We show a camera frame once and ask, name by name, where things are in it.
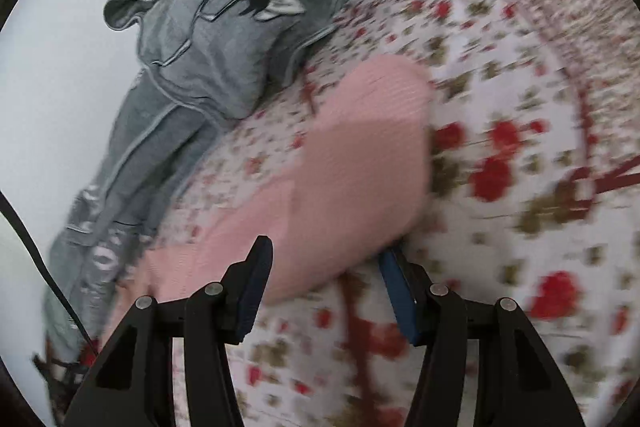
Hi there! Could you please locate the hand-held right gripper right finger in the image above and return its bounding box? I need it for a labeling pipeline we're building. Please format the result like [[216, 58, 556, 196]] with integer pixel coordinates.
[[378, 247, 586, 427]]

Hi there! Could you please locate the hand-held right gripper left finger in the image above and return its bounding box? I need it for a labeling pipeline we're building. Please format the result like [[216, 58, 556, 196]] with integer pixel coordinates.
[[64, 235, 274, 427]]

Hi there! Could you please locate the pink small garment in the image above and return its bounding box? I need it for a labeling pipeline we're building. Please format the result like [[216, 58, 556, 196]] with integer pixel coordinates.
[[102, 55, 437, 339]]

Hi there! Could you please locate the floral bedsheet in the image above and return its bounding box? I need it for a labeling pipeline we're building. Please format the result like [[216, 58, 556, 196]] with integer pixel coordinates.
[[45, 0, 640, 427]]

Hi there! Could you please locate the black cable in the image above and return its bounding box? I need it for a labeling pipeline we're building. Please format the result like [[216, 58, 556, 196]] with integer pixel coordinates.
[[0, 191, 101, 354]]

